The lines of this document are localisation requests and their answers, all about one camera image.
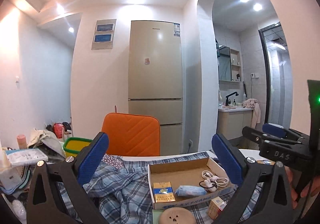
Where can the beige cloth bag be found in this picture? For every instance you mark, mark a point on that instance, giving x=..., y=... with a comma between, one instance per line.
x=48, y=138

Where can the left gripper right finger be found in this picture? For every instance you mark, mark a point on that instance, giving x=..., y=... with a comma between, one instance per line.
x=274, y=204

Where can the orange quilted chair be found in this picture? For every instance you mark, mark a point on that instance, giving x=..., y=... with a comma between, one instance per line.
x=132, y=135

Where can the green sticky note pad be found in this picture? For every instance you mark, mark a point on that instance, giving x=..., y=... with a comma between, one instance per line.
x=156, y=215

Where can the beige three-door refrigerator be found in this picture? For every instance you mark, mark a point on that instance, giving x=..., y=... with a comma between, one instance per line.
x=155, y=79

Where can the blue plaid shirt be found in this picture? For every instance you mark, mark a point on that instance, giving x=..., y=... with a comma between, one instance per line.
x=122, y=194

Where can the yellow bin with green rim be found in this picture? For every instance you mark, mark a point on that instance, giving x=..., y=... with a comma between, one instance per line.
x=74, y=145

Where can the shallow cardboard box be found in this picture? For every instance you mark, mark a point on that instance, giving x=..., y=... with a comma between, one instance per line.
x=185, y=173

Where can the pink cup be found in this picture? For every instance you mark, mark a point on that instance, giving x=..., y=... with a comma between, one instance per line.
x=22, y=142

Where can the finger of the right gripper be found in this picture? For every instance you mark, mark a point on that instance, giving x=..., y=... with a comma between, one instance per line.
x=265, y=140
x=280, y=131

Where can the wall electrical panel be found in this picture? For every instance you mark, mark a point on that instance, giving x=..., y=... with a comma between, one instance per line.
x=104, y=34

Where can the red gold cigarette pack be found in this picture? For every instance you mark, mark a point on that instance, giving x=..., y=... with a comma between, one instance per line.
x=216, y=207

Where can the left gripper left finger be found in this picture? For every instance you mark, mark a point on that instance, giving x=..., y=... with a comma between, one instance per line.
x=45, y=203

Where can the red plastic bag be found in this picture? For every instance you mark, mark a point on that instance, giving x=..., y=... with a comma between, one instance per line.
x=58, y=130

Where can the bathroom mirror cabinet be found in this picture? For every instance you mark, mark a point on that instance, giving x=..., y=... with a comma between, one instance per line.
x=229, y=64

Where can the pink towel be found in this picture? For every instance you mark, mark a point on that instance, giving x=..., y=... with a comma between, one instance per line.
x=253, y=104

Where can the bathroom vanity cabinet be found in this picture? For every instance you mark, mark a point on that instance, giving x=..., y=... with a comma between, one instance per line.
x=230, y=122

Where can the white flat box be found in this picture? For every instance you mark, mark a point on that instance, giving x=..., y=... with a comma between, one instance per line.
x=25, y=157

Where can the blue white tissue pack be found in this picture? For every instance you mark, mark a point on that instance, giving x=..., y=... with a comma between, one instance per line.
x=190, y=191

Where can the round beige bear compact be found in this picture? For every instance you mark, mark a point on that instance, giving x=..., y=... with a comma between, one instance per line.
x=177, y=215

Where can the yellow blue cigarette pack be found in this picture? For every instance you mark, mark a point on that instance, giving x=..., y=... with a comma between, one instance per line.
x=163, y=192

